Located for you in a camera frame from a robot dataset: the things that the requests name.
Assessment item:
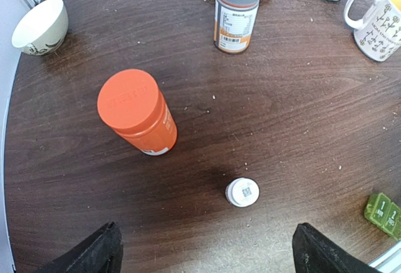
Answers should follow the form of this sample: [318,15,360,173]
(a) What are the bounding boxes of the front aluminium rail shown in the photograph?
[369,242,401,273]

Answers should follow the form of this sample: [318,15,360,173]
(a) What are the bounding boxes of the orange pill bottle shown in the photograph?
[96,69,177,156]

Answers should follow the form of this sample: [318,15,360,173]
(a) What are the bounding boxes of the green pill organizer box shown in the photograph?
[364,193,400,241]

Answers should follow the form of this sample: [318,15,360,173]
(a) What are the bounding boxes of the grey-capped orange label bottle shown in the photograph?
[214,0,260,54]

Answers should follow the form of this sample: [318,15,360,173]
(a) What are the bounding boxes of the small white bottle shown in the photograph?
[225,177,260,208]

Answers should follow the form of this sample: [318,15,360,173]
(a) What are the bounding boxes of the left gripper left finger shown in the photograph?
[36,222,123,272]

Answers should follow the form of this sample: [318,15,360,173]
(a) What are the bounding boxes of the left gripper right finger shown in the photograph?
[292,223,378,273]

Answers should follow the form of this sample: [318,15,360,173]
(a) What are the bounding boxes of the patterned mug orange inside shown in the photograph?
[343,0,400,62]

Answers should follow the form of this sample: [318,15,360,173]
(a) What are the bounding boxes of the small white bowl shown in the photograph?
[11,0,69,56]

